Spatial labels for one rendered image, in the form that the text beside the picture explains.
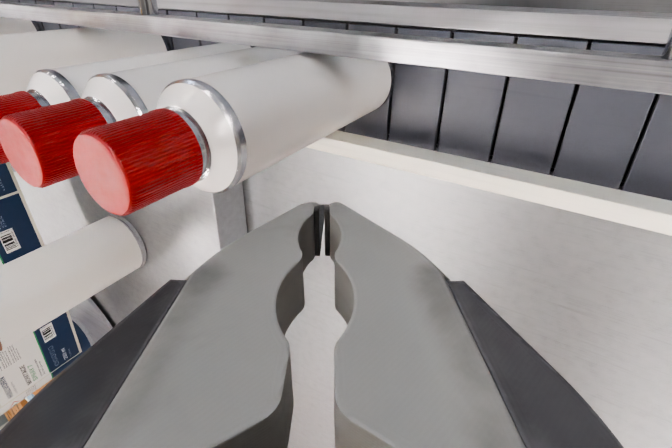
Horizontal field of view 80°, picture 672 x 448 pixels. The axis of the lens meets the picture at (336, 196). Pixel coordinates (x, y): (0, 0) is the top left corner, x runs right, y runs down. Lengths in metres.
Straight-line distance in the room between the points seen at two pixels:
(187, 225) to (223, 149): 0.37
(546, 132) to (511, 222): 0.11
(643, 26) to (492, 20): 0.08
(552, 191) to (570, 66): 0.09
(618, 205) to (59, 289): 0.57
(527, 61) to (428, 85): 0.11
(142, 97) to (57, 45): 0.18
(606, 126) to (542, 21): 0.07
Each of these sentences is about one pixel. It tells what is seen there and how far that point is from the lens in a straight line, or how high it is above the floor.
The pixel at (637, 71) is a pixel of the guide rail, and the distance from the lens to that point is 0.20.
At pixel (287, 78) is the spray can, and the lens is 0.21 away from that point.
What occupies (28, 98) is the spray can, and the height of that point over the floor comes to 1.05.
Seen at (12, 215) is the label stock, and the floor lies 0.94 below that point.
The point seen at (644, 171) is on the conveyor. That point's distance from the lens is 0.29.
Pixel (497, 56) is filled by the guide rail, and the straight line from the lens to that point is 0.20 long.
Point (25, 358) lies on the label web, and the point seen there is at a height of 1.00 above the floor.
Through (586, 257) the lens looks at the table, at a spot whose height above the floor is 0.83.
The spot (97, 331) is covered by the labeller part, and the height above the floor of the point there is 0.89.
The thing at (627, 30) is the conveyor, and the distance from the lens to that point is 0.28.
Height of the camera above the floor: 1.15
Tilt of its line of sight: 50 degrees down
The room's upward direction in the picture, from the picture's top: 128 degrees counter-clockwise
